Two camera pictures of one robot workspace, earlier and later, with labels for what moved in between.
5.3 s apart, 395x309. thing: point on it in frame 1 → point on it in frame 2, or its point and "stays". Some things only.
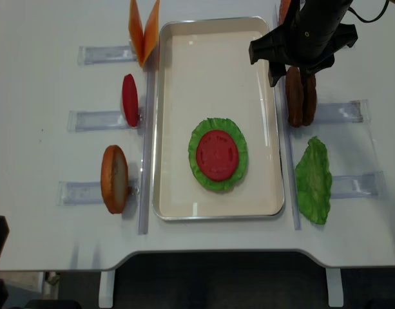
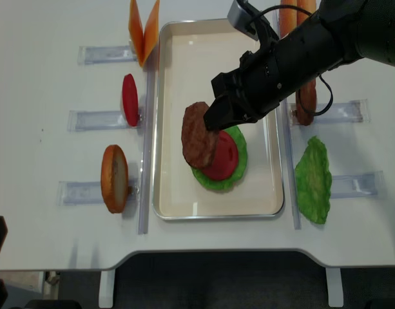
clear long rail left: [148, 148] stays
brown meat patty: [294, 94] → [200, 144]
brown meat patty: [312, 100] stays
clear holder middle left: [95, 120] stays
